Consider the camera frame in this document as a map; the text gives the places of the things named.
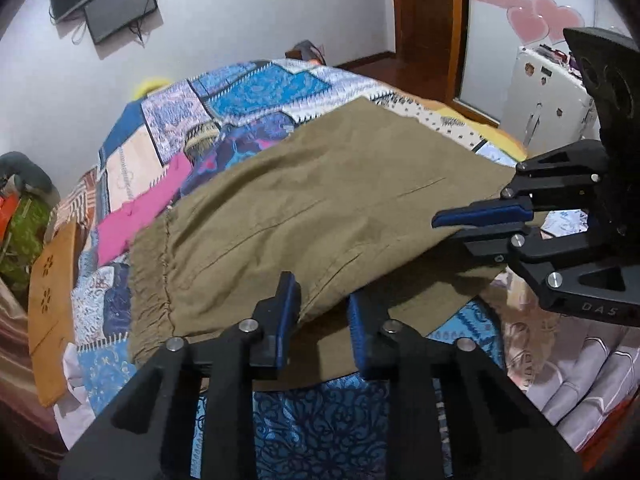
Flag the olive green pants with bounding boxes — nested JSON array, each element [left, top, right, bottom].
[[127, 97, 548, 393]]

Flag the white cabinet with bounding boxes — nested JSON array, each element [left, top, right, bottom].
[[502, 46, 601, 158]]

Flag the pink heart wall decoration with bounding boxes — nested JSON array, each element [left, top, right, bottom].
[[472, 0, 586, 46]]

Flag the white cloth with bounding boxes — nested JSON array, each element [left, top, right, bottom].
[[54, 345, 97, 436]]

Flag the pale pink striped bedding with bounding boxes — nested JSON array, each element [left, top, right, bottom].
[[502, 270, 640, 453]]

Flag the pink cloth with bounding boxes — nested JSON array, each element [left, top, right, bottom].
[[95, 152, 193, 268]]

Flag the brown wooden door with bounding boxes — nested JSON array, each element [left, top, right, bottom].
[[390, 0, 471, 103]]

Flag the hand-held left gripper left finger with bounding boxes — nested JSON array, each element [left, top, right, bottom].
[[60, 272, 302, 480]]

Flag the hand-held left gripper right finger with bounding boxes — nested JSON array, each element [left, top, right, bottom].
[[347, 291, 583, 480]]

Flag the grey padded object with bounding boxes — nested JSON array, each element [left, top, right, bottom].
[[0, 151, 61, 206]]

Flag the wall-mounted black television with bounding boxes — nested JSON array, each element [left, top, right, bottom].
[[82, 0, 160, 45]]

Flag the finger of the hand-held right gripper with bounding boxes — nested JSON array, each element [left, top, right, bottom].
[[432, 140, 608, 228], [452, 222, 640, 327]]

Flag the green patterned cloth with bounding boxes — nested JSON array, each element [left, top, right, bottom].
[[0, 195, 53, 293]]

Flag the small items on cabinet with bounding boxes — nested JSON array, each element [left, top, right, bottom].
[[537, 42, 583, 78]]

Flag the orange cloth with flower cutouts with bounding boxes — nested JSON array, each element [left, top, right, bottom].
[[27, 217, 81, 408]]

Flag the striped brown cloth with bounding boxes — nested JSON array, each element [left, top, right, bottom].
[[0, 280, 66, 443]]

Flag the patchwork printed blanket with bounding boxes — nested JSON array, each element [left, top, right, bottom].
[[50, 57, 531, 480]]

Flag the yellow object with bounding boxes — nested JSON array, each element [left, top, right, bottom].
[[134, 77, 170, 100]]

